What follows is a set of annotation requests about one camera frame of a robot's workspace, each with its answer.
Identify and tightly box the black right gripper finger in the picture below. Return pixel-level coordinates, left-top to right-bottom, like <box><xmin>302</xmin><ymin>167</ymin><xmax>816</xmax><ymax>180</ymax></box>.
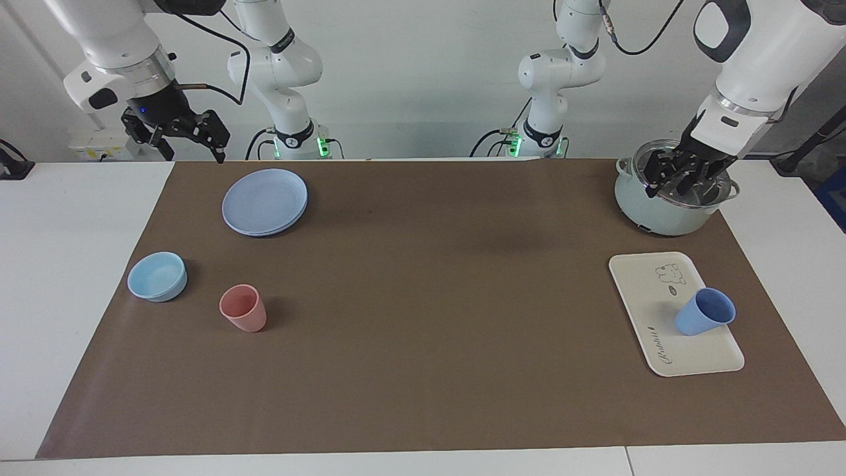
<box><xmin>121</xmin><ymin>114</ymin><xmax>174</xmax><ymax>161</ymax></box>
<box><xmin>193</xmin><ymin>109</ymin><xmax>231</xmax><ymax>164</ymax></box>

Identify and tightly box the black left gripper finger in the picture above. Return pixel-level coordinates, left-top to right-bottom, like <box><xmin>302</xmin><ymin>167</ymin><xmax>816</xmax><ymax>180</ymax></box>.
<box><xmin>674</xmin><ymin>162</ymin><xmax>724</xmax><ymax>196</ymax></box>
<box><xmin>644</xmin><ymin>150</ymin><xmax>685</xmax><ymax>199</ymax></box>

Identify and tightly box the blue plastic cup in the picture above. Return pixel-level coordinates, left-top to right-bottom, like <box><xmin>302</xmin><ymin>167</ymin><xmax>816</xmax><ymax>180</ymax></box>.
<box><xmin>674</xmin><ymin>287</ymin><xmax>737</xmax><ymax>337</ymax></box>

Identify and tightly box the pink plastic cup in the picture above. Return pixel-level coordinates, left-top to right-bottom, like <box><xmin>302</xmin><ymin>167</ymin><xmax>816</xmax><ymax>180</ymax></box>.
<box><xmin>219</xmin><ymin>284</ymin><xmax>268</xmax><ymax>333</ymax></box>

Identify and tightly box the cream tray with rabbit print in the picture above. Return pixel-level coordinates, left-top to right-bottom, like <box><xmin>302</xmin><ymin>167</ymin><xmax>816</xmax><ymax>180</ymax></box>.
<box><xmin>608</xmin><ymin>251</ymin><xmax>746</xmax><ymax>377</ymax></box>

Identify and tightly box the glass pot lid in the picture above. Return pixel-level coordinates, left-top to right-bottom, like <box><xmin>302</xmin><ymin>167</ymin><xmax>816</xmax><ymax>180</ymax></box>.
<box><xmin>631</xmin><ymin>140</ymin><xmax>734</xmax><ymax>209</ymax></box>

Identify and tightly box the pale green cooking pot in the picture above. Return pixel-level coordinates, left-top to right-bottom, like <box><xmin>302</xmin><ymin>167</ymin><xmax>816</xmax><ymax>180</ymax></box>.
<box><xmin>615</xmin><ymin>139</ymin><xmax>741</xmax><ymax>237</ymax></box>

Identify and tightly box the blue plastic plate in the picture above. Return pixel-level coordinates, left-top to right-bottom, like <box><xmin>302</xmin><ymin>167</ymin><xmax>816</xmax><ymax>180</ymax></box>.
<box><xmin>221</xmin><ymin>169</ymin><xmax>309</xmax><ymax>237</ymax></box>

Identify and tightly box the blue box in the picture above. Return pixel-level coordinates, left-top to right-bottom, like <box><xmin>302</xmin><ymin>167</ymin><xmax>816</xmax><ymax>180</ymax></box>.
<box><xmin>813</xmin><ymin>165</ymin><xmax>846</xmax><ymax>232</ymax></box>

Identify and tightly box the black table clamp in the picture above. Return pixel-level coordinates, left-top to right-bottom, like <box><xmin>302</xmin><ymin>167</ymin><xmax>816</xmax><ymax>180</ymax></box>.
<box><xmin>0</xmin><ymin>139</ymin><xmax>35</xmax><ymax>180</ymax></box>

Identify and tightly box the light blue bowl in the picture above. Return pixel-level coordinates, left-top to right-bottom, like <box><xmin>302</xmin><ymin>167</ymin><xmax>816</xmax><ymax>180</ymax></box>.
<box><xmin>127</xmin><ymin>251</ymin><xmax>188</xmax><ymax>303</ymax></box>

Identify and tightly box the brown table mat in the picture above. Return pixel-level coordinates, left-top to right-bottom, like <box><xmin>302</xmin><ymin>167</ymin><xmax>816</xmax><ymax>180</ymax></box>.
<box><xmin>36</xmin><ymin>159</ymin><xmax>846</xmax><ymax>460</ymax></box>

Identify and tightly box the black base cable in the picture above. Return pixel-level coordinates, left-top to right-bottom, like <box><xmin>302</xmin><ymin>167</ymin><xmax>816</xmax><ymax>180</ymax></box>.
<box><xmin>471</xmin><ymin>99</ymin><xmax>531</xmax><ymax>158</ymax></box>
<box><xmin>246</xmin><ymin>128</ymin><xmax>276</xmax><ymax>160</ymax></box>

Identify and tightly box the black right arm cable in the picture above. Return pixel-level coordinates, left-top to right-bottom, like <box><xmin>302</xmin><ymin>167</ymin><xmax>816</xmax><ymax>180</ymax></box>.
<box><xmin>149</xmin><ymin>0</ymin><xmax>252</xmax><ymax>106</ymax></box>

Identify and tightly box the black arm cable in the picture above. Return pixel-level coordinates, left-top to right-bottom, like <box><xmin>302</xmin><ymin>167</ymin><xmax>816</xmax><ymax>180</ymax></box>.
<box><xmin>598</xmin><ymin>0</ymin><xmax>800</xmax><ymax>126</ymax></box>
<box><xmin>149</xmin><ymin>0</ymin><xmax>252</xmax><ymax>106</ymax></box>

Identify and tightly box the white wall socket box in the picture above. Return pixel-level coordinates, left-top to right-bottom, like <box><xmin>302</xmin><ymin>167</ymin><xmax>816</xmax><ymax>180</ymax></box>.
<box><xmin>69</xmin><ymin>129</ymin><xmax>143</xmax><ymax>161</ymax></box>

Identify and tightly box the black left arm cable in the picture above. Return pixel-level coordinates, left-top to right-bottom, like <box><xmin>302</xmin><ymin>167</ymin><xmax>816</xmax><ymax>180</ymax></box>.
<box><xmin>598</xmin><ymin>0</ymin><xmax>800</xmax><ymax>126</ymax></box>

